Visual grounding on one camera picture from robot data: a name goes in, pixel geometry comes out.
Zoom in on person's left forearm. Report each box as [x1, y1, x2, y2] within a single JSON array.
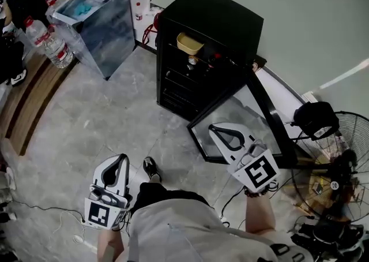
[[97, 227, 125, 262]]

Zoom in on black cabinet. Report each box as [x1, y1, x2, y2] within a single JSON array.
[[5, 0, 50, 30]]

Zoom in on glass fridge door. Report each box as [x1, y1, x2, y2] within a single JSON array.
[[186, 75, 298, 169]]

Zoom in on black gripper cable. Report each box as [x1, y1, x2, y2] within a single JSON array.
[[220, 185, 246, 227]]

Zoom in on yellow container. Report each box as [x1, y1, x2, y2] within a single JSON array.
[[176, 32, 205, 55]]

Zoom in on dark bead bracelet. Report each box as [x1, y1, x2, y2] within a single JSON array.
[[243, 185, 271, 199]]

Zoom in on steel bin with plastic liner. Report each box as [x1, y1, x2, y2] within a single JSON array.
[[47, 0, 137, 81]]

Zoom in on black bag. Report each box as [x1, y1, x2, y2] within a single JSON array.
[[290, 101, 341, 141]]

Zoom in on white floor cable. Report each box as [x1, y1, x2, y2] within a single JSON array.
[[52, 209, 88, 245]]

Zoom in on black floor fan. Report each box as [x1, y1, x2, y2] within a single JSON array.
[[290, 110, 369, 224]]

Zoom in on red cable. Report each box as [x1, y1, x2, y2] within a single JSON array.
[[142, 12, 161, 46]]

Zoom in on black floor cable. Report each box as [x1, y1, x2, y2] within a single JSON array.
[[10, 199, 85, 222]]

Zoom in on blue crumpled item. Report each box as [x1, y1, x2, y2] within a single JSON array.
[[70, 0, 92, 16]]

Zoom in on person's black shorts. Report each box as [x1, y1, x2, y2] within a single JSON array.
[[130, 182, 211, 219]]

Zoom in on person's right forearm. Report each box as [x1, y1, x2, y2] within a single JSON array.
[[244, 192, 277, 238]]

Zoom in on person's black shoe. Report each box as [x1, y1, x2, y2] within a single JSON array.
[[142, 156, 163, 184]]

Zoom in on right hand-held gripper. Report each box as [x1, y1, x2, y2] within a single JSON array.
[[208, 122, 281, 194]]

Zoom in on pile of dark shoes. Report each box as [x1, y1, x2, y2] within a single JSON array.
[[290, 221, 366, 262]]

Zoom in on black fridge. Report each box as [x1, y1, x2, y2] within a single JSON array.
[[155, 0, 298, 169]]

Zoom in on small red-capped bottle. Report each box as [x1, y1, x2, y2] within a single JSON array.
[[134, 2, 144, 22]]

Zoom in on person's grey shirt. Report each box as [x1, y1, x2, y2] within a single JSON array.
[[127, 197, 308, 262]]

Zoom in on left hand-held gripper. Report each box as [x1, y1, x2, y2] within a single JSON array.
[[84, 153, 133, 231]]

